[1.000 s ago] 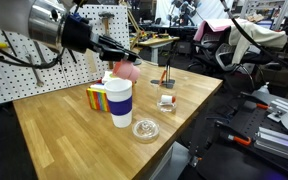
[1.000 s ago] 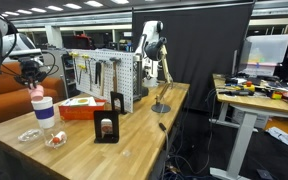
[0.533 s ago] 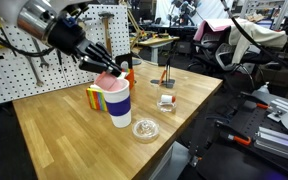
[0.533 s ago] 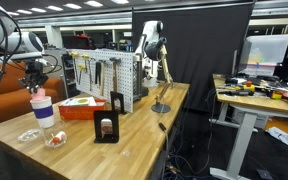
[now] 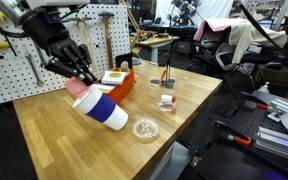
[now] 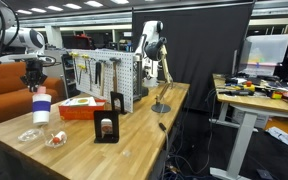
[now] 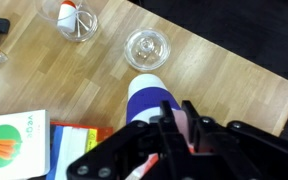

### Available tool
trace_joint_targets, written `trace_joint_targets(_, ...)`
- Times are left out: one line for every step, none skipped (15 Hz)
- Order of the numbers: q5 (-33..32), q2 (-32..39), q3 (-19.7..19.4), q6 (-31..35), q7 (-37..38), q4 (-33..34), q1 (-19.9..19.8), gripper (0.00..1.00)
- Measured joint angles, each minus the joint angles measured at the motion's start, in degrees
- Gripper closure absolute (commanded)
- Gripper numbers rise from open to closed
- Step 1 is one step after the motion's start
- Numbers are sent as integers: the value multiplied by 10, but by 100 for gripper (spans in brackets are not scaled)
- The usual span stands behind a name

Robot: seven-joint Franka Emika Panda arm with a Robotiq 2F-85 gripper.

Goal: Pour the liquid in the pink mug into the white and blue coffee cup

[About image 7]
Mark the white and blue coffee cup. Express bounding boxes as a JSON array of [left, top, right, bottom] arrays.
[[125, 73, 182, 126]]

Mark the clear glass bowl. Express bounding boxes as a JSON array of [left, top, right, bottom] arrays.
[[123, 27, 172, 72]]

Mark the orange cardboard box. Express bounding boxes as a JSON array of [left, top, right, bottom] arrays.
[[48, 120, 115, 180]]

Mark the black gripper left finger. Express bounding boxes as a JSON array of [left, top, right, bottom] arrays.
[[66, 99, 192, 180]]

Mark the white carrot-print book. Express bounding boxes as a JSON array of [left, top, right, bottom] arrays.
[[0, 109, 51, 180]]

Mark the blue and white booklet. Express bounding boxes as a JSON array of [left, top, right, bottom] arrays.
[[45, 124, 99, 180]]

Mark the white bottle orange cap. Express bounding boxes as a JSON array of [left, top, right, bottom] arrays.
[[56, 0, 78, 34]]

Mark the clear glass jar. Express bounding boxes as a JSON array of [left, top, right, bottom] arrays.
[[33, 0, 99, 43]]

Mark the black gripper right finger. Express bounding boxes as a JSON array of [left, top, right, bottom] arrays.
[[181, 99, 288, 180]]

